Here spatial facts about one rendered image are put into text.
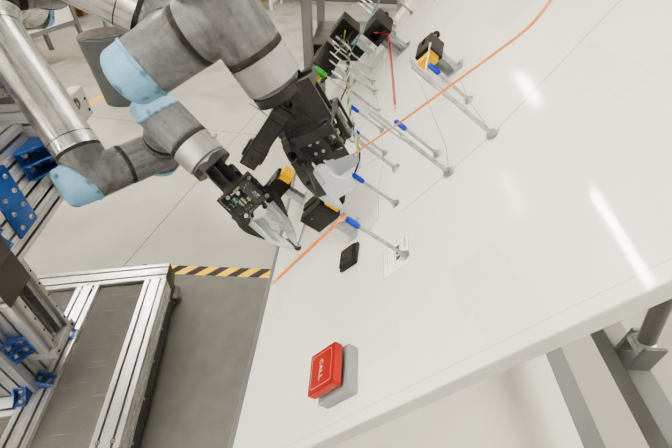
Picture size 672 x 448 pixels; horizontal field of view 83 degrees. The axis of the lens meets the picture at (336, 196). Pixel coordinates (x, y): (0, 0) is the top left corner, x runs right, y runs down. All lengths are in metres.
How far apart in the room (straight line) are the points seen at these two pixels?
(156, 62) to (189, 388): 1.49
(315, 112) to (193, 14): 0.17
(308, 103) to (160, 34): 0.18
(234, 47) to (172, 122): 0.26
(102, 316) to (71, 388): 0.29
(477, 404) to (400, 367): 0.44
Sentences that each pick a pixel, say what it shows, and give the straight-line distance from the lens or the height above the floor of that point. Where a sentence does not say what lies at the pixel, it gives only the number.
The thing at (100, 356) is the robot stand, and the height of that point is 0.21.
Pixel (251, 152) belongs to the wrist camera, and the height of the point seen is 1.27.
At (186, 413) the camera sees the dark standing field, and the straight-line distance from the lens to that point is 1.77.
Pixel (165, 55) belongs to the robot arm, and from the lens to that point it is 0.48.
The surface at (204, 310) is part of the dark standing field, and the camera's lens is 2.00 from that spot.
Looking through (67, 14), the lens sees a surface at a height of 0.47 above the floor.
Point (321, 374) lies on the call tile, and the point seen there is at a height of 1.11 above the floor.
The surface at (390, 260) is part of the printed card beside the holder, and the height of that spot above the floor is 1.17.
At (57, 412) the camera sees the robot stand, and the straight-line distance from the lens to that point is 1.72.
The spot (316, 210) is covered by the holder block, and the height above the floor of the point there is 1.16.
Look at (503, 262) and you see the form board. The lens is 0.39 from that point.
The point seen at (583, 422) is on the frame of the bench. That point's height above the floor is 0.80.
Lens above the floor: 1.55
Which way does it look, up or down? 38 degrees down
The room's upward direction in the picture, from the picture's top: straight up
